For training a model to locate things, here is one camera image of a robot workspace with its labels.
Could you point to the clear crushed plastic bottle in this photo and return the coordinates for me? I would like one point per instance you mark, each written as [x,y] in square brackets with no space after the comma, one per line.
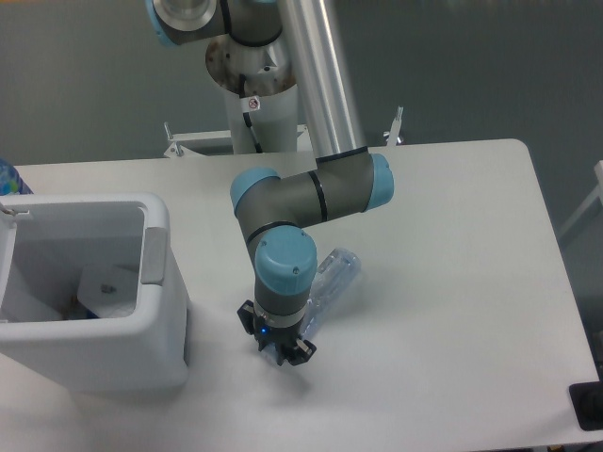
[334,282]

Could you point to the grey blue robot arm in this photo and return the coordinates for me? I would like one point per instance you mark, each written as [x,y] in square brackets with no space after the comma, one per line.
[348,178]

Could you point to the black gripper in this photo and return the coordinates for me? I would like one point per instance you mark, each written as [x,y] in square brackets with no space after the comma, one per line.
[281,331]

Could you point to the blue snack package in bin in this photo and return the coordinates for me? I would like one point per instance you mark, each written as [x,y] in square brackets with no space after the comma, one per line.
[75,310]

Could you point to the white plastic wrapper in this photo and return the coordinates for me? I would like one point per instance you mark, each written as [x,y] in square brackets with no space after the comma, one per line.
[109,291]

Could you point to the white trash can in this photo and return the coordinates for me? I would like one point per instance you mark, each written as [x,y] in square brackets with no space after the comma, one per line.
[46,240]

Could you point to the white furniture piece at right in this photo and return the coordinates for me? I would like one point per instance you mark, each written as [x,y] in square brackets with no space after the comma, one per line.
[587,211]

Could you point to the blue water bottle at edge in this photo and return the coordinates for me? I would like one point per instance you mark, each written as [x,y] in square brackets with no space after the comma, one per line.
[11,181]

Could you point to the black device at table corner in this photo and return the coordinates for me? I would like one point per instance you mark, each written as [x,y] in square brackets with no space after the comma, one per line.
[586,398]

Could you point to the white metal base frame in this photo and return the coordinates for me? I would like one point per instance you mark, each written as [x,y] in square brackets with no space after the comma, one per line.
[221,143]

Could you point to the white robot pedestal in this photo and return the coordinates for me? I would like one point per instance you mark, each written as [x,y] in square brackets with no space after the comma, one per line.
[260,94]

